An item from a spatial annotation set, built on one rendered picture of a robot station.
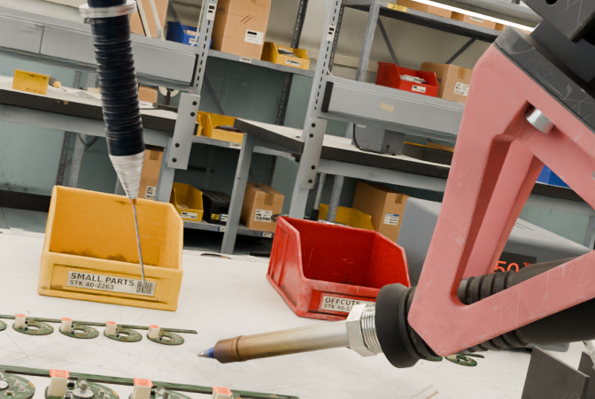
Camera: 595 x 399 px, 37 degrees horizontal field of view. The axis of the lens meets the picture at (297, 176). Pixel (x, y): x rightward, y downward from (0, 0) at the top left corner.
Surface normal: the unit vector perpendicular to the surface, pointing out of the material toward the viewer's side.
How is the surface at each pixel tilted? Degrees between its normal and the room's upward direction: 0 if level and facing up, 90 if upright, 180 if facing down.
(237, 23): 87
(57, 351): 0
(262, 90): 90
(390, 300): 44
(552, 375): 90
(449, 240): 99
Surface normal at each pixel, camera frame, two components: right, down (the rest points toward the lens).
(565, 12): -0.51, 0.00
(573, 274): -0.69, 0.26
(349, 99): 0.37, 0.17
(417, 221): -0.96, -0.18
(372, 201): -0.88, -0.10
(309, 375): 0.20, -0.97
